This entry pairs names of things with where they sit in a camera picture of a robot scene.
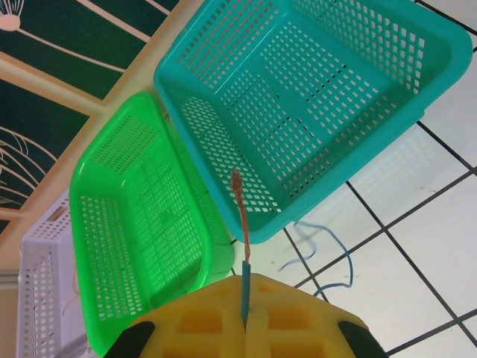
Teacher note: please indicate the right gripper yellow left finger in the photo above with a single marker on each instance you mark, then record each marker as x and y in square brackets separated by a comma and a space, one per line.
[167, 317]

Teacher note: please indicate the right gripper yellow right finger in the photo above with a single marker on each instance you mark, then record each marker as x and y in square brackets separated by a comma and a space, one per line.
[320, 313]

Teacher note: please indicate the green perforated plastic basket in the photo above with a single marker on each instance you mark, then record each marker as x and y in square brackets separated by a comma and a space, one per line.
[145, 100]

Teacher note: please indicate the lilac perforated plastic basket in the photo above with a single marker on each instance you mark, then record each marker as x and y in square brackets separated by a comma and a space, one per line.
[30, 242]

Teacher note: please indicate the teal perforated plastic basket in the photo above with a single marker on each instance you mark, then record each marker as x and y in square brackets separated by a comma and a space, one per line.
[165, 93]

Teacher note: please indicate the aluminium corner post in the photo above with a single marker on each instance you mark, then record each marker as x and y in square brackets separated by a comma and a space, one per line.
[8, 279]

